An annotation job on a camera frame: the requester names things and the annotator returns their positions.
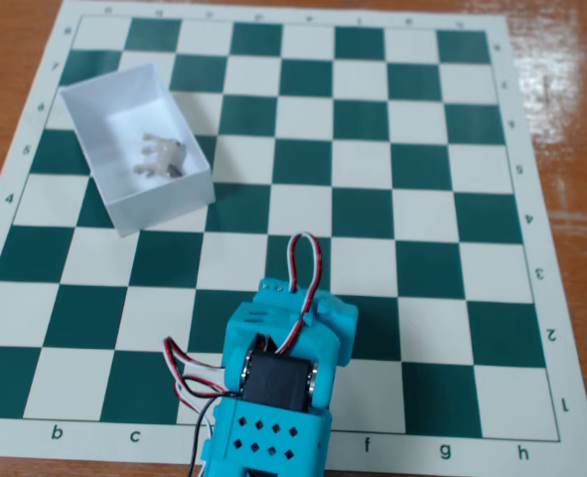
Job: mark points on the small white grey toy horse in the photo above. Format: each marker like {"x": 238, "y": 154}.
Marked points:
{"x": 161, "y": 154}

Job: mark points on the blue printed robot arm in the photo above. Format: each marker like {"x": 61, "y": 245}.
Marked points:
{"x": 273, "y": 442}

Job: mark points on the white open plastic box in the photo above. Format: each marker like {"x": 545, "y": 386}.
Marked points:
{"x": 124, "y": 99}

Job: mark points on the green white chessboard mat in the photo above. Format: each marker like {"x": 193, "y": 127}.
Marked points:
{"x": 372, "y": 164}

